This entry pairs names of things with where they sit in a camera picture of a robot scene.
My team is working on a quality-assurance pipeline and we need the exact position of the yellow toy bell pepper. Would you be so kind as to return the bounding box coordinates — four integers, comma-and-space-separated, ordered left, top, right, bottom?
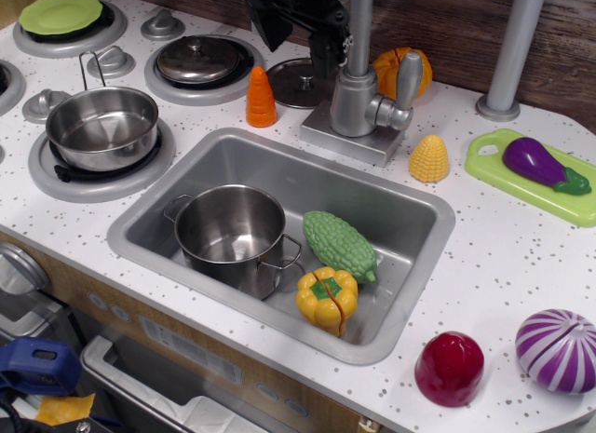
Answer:
295, 266, 359, 337

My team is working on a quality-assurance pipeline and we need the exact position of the back right grey stove burner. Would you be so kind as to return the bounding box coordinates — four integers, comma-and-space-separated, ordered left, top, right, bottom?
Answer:
144, 34, 265, 106

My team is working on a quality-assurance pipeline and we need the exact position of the grey oven door handle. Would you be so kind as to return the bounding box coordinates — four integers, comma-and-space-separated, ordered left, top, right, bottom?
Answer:
80, 336, 262, 432

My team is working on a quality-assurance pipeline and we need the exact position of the grey stove knob middle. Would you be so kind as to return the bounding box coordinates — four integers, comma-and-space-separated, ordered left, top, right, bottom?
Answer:
87, 46, 136, 79

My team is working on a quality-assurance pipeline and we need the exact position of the green toy bitter gourd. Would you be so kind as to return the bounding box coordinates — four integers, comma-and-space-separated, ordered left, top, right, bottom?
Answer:
303, 210, 377, 284

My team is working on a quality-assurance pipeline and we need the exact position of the purple toy eggplant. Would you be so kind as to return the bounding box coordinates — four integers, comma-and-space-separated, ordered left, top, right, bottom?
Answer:
502, 137, 591, 196

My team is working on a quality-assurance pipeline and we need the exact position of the green toy plate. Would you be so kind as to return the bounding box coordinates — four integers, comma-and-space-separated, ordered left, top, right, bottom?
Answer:
18, 0, 103, 36

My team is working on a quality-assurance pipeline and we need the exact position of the grey stove knob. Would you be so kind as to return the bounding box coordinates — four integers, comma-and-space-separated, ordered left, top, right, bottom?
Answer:
141, 9, 185, 41
87, 46, 136, 79
22, 88, 71, 124

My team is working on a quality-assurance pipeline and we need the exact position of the steel pot lid on burner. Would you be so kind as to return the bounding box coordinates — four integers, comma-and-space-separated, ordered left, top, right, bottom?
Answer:
156, 35, 240, 85

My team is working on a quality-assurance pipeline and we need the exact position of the grey toy sink basin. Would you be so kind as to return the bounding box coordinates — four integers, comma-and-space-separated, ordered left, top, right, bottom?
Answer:
107, 128, 455, 365

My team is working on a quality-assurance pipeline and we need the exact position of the yellow toy corn piece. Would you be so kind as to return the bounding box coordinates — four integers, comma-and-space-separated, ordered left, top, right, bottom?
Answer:
408, 134, 449, 183

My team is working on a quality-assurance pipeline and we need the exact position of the orange toy pumpkin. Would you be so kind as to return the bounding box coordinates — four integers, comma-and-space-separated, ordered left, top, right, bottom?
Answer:
372, 47, 433, 99

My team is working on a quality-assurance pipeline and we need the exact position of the steel pan with wire handle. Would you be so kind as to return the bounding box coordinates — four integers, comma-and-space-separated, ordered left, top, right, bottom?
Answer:
45, 50, 160, 173

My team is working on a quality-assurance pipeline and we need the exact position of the far left grey stove burner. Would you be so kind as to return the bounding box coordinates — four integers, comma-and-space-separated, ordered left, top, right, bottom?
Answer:
0, 60, 26, 115

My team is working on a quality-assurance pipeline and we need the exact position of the silver toy faucet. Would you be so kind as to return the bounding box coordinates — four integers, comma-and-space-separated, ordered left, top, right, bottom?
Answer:
300, 0, 423, 167

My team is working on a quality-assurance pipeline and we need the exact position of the light green cutting board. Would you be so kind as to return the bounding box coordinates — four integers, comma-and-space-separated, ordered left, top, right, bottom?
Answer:
465, 129, 595, 227

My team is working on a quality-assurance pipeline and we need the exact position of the grey stove burner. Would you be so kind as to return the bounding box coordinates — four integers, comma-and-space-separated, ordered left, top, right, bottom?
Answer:
0, 60, 26, 115
28, 120, 176, 203
144, 34, 265, 106
12, 0, 128, 59

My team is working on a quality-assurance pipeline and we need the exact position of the grey support pole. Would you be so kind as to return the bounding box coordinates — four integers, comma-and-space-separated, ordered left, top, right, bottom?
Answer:
476, 0, 545, 122

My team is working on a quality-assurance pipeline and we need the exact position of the back left grey stove burner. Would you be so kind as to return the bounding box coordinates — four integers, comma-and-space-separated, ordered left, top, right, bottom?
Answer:
12, 0, 128, 59

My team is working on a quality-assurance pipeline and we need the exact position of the grey stove knob front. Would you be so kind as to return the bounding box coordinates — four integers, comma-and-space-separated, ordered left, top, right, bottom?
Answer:
22, 88, 71, 124

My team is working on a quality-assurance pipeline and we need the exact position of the steel pot with handles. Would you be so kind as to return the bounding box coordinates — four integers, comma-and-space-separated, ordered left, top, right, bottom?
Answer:
163, 184, 302, 300

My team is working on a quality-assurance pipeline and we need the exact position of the orange toy carrot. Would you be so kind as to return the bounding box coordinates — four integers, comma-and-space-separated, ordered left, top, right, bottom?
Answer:
246, 66, 278, 128

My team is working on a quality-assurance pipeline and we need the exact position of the purple striped toy onion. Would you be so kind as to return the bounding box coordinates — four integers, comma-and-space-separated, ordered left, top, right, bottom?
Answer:
515, 309, 595, 395

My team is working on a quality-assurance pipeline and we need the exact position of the front grey stove burner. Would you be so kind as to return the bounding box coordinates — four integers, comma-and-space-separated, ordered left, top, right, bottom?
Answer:
28, 120, 176, 203

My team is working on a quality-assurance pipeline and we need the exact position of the dark red toy fruit half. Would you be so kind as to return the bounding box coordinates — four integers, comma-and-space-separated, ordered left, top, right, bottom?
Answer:
414, 332, 484, 408

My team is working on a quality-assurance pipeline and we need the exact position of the flat steel lid on counter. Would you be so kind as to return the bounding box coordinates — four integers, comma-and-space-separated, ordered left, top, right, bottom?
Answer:
267, 58, 335, 109

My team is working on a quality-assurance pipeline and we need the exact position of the blue clamp tool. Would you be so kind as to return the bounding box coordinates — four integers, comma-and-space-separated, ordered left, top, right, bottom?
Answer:
1, 336, 83, 396

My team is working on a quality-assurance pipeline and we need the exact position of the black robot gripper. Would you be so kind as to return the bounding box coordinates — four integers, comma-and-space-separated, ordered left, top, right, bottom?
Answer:
246, 0, 349, 78

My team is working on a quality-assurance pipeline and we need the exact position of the grey stove knob back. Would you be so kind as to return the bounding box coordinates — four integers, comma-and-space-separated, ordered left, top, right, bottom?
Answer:
141, 9, 185, 41

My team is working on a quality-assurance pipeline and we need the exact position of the yellow cloth scrap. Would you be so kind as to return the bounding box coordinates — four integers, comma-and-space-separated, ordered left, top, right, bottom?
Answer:
34, 393, 96, 426

